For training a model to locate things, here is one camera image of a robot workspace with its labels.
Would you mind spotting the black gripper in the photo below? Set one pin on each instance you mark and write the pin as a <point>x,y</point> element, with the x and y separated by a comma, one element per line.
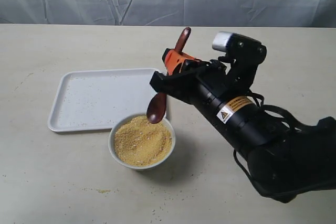
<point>201,83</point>

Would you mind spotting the dark brown wooden spoon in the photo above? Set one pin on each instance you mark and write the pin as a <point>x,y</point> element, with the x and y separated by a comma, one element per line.
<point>157,106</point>

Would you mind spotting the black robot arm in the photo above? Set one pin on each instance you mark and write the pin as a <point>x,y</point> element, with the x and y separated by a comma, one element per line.
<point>284,157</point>

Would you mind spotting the white bowl of grain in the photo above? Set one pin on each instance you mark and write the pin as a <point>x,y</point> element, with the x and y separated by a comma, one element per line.
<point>137,144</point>

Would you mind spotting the white rectangular tray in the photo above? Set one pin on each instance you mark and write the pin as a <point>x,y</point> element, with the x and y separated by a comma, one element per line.
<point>98,99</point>

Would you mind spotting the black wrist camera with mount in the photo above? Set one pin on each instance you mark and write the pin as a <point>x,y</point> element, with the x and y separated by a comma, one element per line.
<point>244,54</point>

